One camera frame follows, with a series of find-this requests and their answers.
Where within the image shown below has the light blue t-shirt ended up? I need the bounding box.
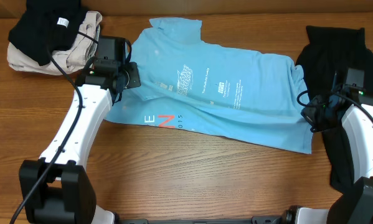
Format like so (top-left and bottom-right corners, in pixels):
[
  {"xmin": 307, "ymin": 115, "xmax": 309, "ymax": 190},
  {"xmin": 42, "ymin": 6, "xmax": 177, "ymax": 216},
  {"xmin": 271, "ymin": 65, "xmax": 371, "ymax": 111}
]
[{"xmin": 106, "ymin": 17, "xmax": 313, "ymax": 154}]

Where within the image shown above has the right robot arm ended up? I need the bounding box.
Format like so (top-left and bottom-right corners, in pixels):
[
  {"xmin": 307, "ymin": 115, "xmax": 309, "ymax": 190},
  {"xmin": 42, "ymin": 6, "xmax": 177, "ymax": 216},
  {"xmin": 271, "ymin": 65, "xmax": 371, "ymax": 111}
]
[{"xmin": 276, "ymin": 92, "xmax": 373, "ymax": 223}]

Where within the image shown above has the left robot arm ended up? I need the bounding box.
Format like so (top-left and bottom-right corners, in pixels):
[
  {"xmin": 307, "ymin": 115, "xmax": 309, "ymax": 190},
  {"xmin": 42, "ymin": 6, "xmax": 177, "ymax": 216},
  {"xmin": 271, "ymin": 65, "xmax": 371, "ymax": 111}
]
[{"xmin": 19, "ymin": 61, "xmax": 141, "ymax": 224}]

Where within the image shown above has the folded beige garment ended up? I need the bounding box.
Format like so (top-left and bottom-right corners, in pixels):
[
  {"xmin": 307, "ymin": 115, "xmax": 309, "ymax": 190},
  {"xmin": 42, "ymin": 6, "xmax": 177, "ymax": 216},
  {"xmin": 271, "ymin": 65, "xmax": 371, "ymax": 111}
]
[{"xmin": 7, "ymin": 11, "xmax": 103, "ymax": 75}]

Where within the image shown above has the black garment on right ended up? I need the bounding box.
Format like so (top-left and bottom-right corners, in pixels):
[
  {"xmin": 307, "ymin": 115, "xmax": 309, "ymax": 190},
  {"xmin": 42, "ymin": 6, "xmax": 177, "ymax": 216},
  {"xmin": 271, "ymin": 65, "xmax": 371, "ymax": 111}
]
[{"xmin": 297, "ymin": 26, "xmax": 373, "ymax": 193}]

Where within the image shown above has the folded black garment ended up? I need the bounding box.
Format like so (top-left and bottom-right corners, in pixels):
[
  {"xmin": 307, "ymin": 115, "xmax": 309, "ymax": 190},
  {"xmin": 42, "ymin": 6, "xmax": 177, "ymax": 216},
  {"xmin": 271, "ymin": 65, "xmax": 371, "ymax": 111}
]
[{"xmin": 8, "ymin": 0, "xmax": 88, "ymax": 66}]

